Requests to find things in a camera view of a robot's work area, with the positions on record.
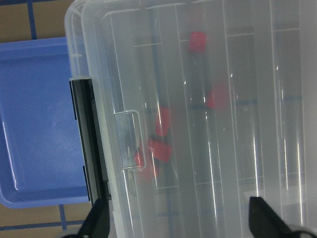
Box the clear plastic box lid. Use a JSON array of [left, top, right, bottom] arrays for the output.
[[88, 0, 317, 238]]

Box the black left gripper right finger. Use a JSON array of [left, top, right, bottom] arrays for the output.
[[248, 197, 293, 238]]

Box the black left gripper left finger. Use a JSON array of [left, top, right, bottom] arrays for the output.
[[76, 199, 110, 238]]

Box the clear plastic storage box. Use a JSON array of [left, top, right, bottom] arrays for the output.
[[63, 0, 139, 238]]

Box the blue plastic tray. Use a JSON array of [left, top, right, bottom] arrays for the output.
[[0, 37, 88, 208]]

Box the red block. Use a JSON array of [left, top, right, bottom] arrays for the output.
[[206, 83, 230, 111], [155, 107, 171, 137], [189, 31, 207, 53], [133, 147, 159, 178], [148, 138, 172, 163]]

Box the black box latch handle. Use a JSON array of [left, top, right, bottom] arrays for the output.
[[69, 78, 111, 204]]

